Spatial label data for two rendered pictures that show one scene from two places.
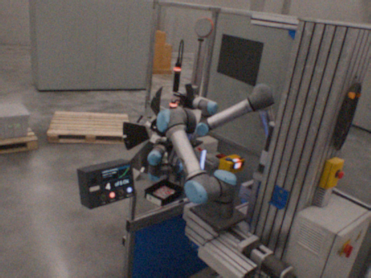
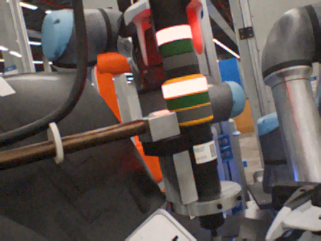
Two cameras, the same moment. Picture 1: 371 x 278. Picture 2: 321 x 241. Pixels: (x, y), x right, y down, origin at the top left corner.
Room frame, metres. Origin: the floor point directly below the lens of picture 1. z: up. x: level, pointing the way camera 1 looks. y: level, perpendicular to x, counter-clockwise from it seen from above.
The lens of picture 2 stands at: (2.50, 0.34, 1.39)
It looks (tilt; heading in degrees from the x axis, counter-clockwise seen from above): 3 degrees down; 229
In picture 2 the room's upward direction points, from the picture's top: 12 degrees counter-clockwise
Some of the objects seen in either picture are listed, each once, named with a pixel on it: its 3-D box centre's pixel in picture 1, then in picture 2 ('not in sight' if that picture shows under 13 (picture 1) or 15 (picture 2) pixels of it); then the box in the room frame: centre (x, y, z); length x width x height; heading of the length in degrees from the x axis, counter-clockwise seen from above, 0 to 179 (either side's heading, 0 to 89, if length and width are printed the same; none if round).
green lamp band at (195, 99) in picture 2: not in sight; (187, 100); (2.25, 0.10, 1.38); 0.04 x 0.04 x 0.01
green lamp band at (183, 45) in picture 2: not in sight; (176, 49); (2.25, 0.10, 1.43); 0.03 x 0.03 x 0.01
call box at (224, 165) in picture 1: (231, 165); not in sight; (2.19, -0.36, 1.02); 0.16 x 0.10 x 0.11; 133
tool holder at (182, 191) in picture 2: not in sight; (190, 158); (2.26, 0.10, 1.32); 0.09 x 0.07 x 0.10; 168
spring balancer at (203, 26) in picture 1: (203, 27); not in sight; (2.95, -0.05, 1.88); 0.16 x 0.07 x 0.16; 78
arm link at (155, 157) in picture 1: (156, 156); not in sight; (1.84, 0.15, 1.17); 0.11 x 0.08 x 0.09; 170
